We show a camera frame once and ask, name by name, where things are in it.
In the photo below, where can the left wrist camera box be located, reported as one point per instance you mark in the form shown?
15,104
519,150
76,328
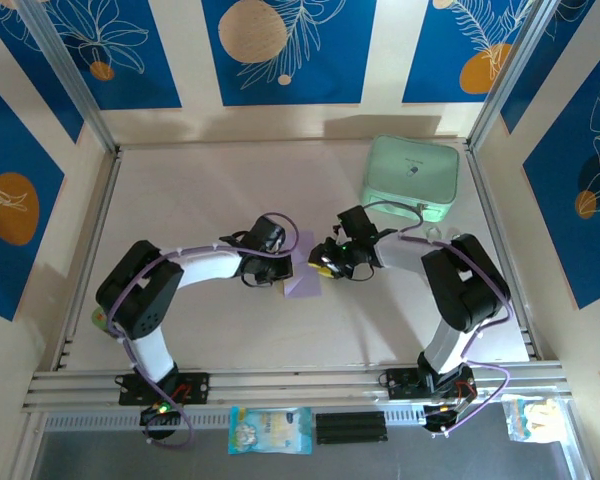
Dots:
267,232

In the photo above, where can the blue snack packet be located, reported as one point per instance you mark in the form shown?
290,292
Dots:
270,430

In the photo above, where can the aluminium frame post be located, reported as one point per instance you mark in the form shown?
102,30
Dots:
70,75
510,80

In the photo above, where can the blue floral wall panel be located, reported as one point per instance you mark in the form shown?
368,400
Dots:
10,140
570,225
330,75
430,50
145,60
15,30

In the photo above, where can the long aluminium frame rail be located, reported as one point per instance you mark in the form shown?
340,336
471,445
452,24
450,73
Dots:
290,385

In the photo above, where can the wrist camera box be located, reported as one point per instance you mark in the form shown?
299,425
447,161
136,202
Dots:
267,232
355,222

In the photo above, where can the mint green zip pouch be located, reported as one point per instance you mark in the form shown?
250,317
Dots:
410,170

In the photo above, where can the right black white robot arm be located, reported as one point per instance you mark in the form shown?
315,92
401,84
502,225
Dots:
460,290

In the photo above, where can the black ridged block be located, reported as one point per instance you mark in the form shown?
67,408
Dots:
350,429

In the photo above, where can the green round container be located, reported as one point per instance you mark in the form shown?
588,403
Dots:
100,319

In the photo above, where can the small clear plastic cup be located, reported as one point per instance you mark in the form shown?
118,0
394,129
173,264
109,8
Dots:
432,231
455,233

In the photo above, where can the clear bag with yellow contents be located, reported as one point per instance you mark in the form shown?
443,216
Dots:
532,420

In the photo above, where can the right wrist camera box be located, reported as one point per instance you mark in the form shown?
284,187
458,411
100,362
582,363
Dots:
355,222

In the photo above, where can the aluminium side rail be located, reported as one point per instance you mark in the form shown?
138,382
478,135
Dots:
100,210
485,200

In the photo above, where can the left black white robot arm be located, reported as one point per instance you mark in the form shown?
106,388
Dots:
140,300

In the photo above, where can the black controller board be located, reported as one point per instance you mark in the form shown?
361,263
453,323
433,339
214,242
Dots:
160,412
442,420

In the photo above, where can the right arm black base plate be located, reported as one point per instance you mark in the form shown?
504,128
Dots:
402,385

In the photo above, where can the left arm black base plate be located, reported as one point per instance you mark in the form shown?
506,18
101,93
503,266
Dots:
195,387

